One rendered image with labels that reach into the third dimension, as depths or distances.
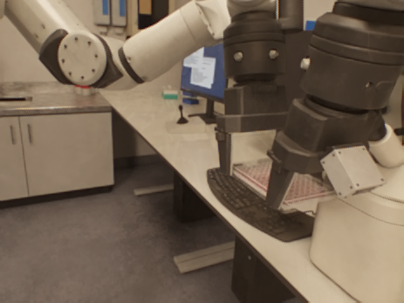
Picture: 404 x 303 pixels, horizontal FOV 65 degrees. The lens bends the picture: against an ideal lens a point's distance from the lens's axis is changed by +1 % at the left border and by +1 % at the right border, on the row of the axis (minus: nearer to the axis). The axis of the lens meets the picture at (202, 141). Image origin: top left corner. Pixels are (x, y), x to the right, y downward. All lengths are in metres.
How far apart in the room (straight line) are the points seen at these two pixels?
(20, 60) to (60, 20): 2.41
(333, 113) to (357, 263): 0.42
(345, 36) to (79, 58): 0.35
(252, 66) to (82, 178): 2.24
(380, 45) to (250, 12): 0.20
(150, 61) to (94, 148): 2.05
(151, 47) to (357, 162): 0.32
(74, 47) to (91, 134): 1.98
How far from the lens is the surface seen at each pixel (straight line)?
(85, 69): 0.50
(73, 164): 2.53
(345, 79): 0.31
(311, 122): 0.33
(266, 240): 0.84
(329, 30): 0.32
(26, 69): 2.97
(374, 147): 0.59
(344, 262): 0.72
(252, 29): 0.44
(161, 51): 0.48
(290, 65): 1.20
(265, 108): 0.46
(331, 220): 0.71
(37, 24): 0.57
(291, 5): 0.47
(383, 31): 0.31
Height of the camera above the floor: 1.21
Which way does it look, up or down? 17 degrees down
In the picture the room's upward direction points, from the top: 3 degrees clockwise
